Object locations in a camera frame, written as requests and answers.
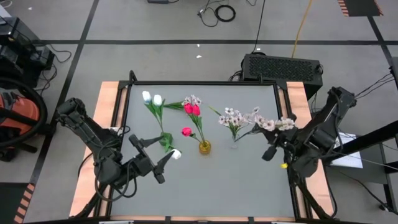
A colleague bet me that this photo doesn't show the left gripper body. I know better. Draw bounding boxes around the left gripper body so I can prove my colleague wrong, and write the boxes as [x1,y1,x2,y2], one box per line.
[129,134,165,184]

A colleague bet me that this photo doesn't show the black vacuum hose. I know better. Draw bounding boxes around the black vacuum hose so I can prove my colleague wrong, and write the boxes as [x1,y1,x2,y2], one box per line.
[0,77,48,149]

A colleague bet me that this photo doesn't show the long black cable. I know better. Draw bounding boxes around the long black cable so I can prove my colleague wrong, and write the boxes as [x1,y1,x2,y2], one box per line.
[251,0,267,54]

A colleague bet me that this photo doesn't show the white artificial tulip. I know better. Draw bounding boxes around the white artificial tulip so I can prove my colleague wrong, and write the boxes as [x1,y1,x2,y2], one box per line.
[153,94,167,138]
[142,90,165,138]
[164,136,182,161]

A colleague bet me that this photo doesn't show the black equipment rack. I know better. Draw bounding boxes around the black equipment rack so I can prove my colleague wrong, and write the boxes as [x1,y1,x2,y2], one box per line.
[0,17,56,90]

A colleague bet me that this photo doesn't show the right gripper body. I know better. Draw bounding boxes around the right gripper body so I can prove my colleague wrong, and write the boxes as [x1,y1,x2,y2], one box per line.
[261,115,307,162]

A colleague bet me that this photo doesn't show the coiled black cable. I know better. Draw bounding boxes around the coiled black cable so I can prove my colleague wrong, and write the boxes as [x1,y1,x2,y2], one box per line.
[214,4,236,23]

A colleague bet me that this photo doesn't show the white blossom spray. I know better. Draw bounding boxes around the white blossom spray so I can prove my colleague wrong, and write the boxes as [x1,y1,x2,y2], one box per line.
[208,105,261,142]
[236,115,295,142]
[163,94,203,111]

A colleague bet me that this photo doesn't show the loose black cable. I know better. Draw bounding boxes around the loose black cable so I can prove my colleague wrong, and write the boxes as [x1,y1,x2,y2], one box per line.
[197,0,220,28]

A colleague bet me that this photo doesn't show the black metal stand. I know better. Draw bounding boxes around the black metal stand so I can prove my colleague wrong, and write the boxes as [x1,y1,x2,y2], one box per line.
[322,119,398,215]

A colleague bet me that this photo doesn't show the long yellow cable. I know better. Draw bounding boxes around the long yellow cable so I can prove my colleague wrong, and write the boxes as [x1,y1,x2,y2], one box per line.
[291,0,313,59]

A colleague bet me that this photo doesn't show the yellow ribbed glass vase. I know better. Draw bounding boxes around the yellow ribbed glass vase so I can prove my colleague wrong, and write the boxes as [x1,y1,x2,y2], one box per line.
[198,139,212,156]

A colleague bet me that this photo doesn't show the black computer case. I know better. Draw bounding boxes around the black computer case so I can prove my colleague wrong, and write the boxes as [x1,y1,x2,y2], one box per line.
[241,53,324,100]

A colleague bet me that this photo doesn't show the white printed paper sheet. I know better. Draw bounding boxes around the white printed paper sheet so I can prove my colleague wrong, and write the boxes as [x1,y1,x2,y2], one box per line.
[331,132,364,169]

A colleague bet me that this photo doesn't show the black mat hazard stripes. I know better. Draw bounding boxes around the black mat hazard stripes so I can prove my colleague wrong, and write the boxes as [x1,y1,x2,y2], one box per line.
[0,182,35,224]
[337,0,384,17]

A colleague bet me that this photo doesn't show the orange vacuum cleaner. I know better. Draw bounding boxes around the orange vacuum cleaner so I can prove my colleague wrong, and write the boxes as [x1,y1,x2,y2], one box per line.
[0,88,40,138]

